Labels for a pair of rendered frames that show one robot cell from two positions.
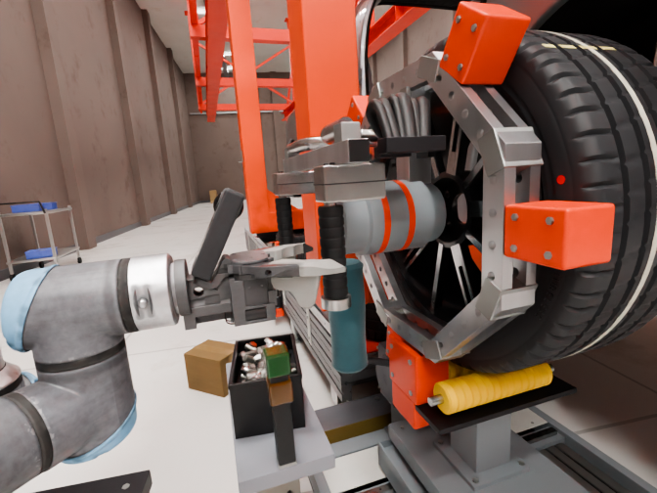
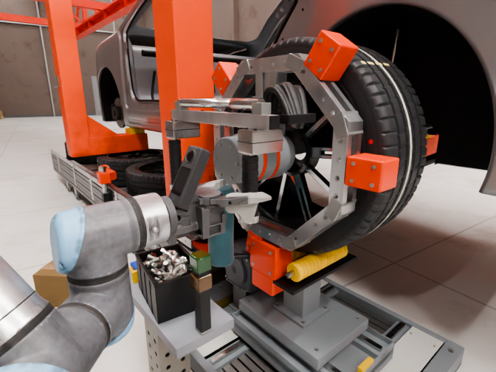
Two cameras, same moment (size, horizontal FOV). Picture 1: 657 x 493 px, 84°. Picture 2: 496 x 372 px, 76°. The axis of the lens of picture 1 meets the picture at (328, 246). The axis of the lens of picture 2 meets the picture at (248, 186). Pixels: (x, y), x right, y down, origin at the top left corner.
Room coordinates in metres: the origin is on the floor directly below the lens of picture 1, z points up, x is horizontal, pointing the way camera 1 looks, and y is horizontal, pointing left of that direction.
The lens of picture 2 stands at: (-0.11, 0.25, 1.01)
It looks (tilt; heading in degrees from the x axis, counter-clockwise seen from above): 16 degrees down; 337
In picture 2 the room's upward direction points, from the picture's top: straight up
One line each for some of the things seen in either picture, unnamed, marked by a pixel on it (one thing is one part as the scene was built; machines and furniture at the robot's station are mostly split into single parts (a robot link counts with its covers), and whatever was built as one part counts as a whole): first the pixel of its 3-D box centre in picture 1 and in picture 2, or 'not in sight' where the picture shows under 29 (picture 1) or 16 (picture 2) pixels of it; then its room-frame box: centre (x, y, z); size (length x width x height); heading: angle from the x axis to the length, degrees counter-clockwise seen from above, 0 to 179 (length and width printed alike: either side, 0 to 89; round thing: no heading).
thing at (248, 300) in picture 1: (228, 286); (191, 212); (0.46, 0.13, 0.80); 0.12 x 0.08 x 0.09; 107
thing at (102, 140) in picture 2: (297, 207); (116, 133); (3.13, 0.24, 0.69); 0.52 x 0.17 x 0.35; 108
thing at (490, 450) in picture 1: (479, 423); (302, 286); (0.79, -0.34, 0.32); 0.40 x 0.30 x 0.28; 18
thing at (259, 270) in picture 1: (270, 269); (224, 200); (0.44, 0.07, 0.83); 0.09 x 0.05 x 0.02; 71
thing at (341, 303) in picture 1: (332, 253); (249, 187); (0.51, -0.01, 0.83); 0.04 x 0.04 x 0.16
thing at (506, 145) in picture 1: (414, 213); (272, 153); (0.74, -0.18, 0.85); 0.54 x 0.07 x 0.54; 18
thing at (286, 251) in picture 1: (287, 264); (214, 195); (0.54, 0.06, 0.81); 0.09 x 0.03 x 0.06; 143
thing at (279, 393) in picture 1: (279, 388); (201, 280); (0.56, 0.10, 0.59); 0.04 x 0.04 x 0.04; 18
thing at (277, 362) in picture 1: (277, 361); (200, 261); (0.56, 0.10, 0.64); 0.04 x 0.04 x 0.04; 18
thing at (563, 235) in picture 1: (553, 232); (370, 171); (0.44, -0.28, 0.85); 0.09 x 0.08 x 0.07; 18
